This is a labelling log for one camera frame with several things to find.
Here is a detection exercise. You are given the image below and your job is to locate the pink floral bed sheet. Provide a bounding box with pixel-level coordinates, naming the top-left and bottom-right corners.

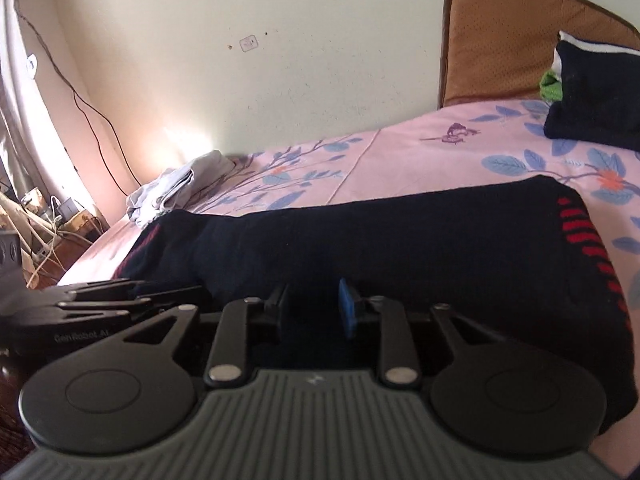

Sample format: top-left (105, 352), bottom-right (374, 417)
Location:
top-left (57, 100), bottom-right (640, 480)

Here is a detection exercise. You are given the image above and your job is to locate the pale grey crumpled cloth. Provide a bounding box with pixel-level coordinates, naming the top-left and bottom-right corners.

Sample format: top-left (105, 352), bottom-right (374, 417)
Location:
top-left (125, 150), bottom-right (239, 229)

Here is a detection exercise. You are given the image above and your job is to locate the dark garment with green trim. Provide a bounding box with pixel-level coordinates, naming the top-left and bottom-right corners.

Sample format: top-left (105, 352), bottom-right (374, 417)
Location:
top-left (540, 30), bottom-right (640, 152)

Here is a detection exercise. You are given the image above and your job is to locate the brown mesh cushion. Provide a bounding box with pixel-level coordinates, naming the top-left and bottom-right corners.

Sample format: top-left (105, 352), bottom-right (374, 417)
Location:
top-left (437, 0), bottom-right (640, 109)

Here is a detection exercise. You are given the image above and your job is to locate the navy patterned knit sweater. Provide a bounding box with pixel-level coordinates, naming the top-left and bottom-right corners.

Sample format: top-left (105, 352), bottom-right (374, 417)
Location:
top-left (112, 176), bottom-right (640, 436)

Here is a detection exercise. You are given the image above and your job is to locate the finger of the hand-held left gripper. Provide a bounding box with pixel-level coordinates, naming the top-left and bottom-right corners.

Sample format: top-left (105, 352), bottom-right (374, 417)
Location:
top-left (57, 285), bottom-right (206, 315)
top-left (42, 279), bottom-right (138, 297)

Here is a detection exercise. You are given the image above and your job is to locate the thin black wall cable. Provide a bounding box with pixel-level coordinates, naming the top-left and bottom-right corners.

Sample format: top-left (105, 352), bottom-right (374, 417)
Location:
top-left (14, 0), bottom-right (142, 192)

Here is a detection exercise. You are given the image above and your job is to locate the red patterned clothing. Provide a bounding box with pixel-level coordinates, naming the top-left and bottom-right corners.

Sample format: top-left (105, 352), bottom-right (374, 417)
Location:
top-left (0, 355), bottom-right (31, 461)

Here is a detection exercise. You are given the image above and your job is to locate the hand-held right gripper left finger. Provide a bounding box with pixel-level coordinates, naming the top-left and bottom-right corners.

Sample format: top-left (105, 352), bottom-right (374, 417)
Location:
top-left (124, 282), bottom-right (291, 388)

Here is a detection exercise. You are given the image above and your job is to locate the wooden box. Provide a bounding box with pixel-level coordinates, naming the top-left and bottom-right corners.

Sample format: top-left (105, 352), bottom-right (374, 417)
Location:
top-left (65, 211), bottom-right (110, 242)

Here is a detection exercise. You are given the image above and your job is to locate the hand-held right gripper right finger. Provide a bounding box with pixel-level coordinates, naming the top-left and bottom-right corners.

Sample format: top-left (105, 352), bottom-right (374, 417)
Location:
top-left (338, 278), bottom-right (503, 388)

